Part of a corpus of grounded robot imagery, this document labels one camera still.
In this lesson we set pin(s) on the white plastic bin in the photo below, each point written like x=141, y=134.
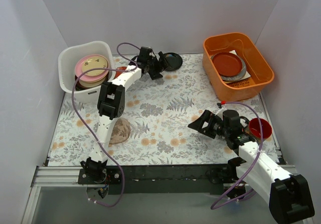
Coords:
x=68, y=60

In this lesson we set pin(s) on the grey plate in orange bin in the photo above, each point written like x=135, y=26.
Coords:
x=230, y=66

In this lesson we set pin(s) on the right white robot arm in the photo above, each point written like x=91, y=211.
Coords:
x=287, y=195

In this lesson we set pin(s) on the orange plastic bin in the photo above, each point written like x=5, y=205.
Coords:
x=260, y=71

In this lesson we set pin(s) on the black round plate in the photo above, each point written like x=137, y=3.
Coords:
x=175, y=61

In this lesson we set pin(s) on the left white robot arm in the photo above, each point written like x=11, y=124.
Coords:
x=111, y=105

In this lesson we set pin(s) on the cream plate with flowers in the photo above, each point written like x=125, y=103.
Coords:
x=95, y=61

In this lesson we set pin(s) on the pink round plate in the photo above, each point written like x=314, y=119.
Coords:
x=78, y=70

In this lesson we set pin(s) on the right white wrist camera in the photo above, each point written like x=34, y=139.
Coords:
x=222, y=108

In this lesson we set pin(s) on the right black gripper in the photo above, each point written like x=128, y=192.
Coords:
x=210, y=124

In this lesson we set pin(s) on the floral table mat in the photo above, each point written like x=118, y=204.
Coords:
x=159, y=112

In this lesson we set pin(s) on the small red plate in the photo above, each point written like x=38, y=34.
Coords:
x=120, y=69

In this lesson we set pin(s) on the brown glass bowl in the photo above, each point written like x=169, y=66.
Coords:
x=121, y=131

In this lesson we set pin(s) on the red plate in orange bin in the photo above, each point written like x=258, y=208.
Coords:
x=227, y=64

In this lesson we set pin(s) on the red and black mug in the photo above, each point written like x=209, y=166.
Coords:
x=258, y=129

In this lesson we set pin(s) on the large yellow round plate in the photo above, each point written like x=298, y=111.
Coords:
x=87, y=85

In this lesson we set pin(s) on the red rimmed round plate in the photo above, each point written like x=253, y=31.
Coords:
x=91, y=79

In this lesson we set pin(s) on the black metal base rail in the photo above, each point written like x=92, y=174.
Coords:
x=212, y=178

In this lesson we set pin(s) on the square board in orange bin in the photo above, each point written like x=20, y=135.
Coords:
x=242, y=77

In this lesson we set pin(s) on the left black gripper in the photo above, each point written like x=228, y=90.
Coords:
x=155, y=65

